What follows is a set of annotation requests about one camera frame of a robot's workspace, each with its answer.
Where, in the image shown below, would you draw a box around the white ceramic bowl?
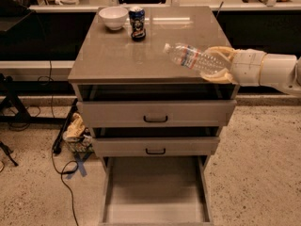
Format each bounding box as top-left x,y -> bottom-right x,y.
99,7 -> 128,30

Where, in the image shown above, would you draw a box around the black power cable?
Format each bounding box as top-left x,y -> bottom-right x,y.
50,141 -> 80,226

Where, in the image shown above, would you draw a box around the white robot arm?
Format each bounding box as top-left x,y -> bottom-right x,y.
200,46 -> 301,97

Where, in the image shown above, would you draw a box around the black stand legs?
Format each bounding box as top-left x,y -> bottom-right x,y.
0,73 -> 66,124

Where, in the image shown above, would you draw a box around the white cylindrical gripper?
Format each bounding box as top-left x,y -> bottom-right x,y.
200,46 -> 266,87

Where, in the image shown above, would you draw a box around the black drawer handle middle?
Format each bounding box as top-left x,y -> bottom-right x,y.
145,148 -> 166,155

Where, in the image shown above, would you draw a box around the crumpled snack bags pile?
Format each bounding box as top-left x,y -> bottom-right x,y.
62,112 -> 93,153

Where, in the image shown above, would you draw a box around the black drawer handle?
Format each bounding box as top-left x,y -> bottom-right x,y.
143,116 -> 168,123
145,148 -> 166,155

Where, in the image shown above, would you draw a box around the clear plastic water bottle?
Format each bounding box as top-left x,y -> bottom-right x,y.
163,43 -> 231,77

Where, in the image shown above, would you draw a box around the black drawer handle top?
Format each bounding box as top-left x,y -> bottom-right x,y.
143,116 -> 168,123

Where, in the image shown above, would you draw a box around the grey drawer cabinet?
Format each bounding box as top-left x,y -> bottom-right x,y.
67,5 -> 249,226

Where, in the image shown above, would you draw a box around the blue tape cross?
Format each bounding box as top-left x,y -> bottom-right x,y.
66,152 -> 92,179

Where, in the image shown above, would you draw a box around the middle grey drawer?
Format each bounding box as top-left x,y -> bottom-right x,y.
92,137 -> 219,157

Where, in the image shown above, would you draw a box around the top grey drawer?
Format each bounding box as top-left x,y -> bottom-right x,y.
77,100 -> 236,128

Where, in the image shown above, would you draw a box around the blue soda can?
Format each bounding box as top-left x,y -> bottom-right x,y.
129,6 -> 146,41

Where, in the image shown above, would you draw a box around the bottom grey open drawer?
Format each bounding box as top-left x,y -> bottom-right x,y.
98,156 -> 214,226

